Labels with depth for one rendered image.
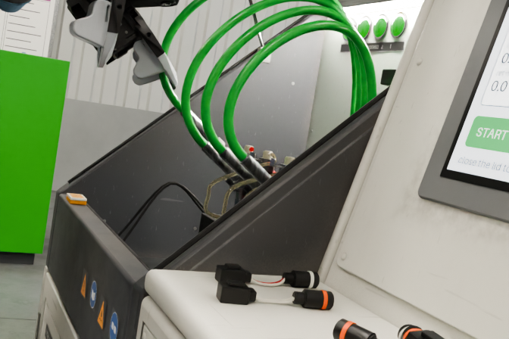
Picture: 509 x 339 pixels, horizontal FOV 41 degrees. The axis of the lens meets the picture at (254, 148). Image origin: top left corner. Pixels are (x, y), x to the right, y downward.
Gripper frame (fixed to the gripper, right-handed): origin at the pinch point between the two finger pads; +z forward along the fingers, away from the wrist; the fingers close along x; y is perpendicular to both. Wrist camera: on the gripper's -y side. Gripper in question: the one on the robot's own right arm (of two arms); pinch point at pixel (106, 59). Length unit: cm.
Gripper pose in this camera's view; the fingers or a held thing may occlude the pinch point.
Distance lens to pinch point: 99.7
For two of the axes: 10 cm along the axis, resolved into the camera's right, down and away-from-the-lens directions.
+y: -9.0, -1.2, -4.1
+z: -1.6, 9.9, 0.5
